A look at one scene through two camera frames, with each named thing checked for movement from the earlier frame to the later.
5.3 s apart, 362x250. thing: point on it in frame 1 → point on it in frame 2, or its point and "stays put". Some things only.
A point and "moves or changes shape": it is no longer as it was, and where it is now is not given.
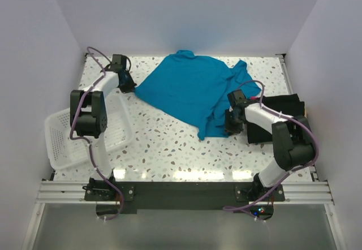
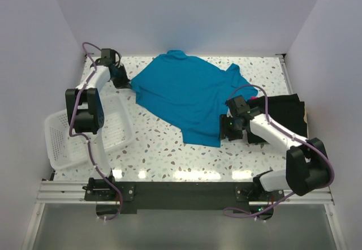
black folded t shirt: x=289 y=104 stays put
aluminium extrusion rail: x=63 y=192 stays put
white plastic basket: x=63 y=152 stays put
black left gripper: x=130 y=87 → x=125 y=82
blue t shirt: x=194 y=90 moves or changes shape
